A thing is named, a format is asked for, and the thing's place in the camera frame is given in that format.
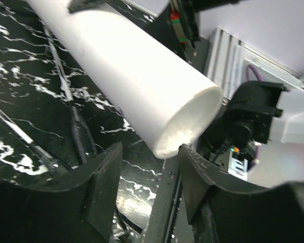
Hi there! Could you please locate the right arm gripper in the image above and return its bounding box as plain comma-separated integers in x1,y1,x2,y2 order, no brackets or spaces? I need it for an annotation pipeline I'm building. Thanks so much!
205,81,284,163

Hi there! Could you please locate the white shuttlecock tube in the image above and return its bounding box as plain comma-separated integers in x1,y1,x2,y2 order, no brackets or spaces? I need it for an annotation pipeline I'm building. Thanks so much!
29,0,223,159

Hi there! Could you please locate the aluminium frame rail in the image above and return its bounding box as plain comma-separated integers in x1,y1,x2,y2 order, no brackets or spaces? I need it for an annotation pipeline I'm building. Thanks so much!
204,28,304,100

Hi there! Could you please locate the badminton racket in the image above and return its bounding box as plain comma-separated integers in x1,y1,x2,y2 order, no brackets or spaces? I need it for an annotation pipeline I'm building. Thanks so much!
42,23,97,164
0,109,72,177

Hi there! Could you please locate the badminton racket far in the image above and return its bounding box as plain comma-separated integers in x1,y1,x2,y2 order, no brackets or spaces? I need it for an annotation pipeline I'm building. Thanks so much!
0,109,72,177

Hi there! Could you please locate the badminton racket near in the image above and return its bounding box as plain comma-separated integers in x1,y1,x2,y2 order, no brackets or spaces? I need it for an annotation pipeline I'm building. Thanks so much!
42,23,97,164

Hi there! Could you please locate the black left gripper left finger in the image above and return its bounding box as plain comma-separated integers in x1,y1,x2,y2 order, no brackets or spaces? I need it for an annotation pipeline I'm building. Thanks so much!
0,143,123,242

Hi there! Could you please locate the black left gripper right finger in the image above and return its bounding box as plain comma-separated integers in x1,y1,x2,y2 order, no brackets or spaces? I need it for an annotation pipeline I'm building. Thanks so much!
179,145,304,242

